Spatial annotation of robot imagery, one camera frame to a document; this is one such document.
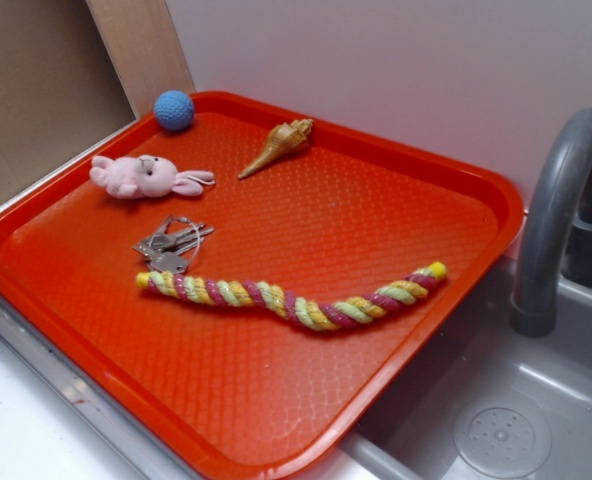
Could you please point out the orange plastic tray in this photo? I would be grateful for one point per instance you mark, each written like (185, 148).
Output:
(238, 393)

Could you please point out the tan conch seashell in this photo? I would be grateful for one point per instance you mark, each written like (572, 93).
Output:
(283, 140)

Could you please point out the blue textured ball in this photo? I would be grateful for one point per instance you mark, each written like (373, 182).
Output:
(174, 110)

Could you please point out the pink plush bunny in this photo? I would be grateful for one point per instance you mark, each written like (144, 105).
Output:
(146, 176)

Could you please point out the grey plastic sink basin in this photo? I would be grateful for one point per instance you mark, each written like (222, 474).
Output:
(408, 431)

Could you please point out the light wooden board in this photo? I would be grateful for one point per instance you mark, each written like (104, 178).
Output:
(144, 48)

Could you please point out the round sink drain cover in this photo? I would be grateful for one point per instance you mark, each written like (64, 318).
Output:
(502, 438)

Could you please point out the brown cardboard panel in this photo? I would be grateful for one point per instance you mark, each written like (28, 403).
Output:
(59, 92)

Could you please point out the grey curved faucet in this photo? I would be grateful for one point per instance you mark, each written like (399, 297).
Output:
(557, 237)

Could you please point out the multicolored twisted rope toy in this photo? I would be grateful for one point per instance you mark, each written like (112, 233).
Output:
(345, 314)

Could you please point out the silver keys on ring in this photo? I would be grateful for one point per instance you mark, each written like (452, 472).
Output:
(174, 245)

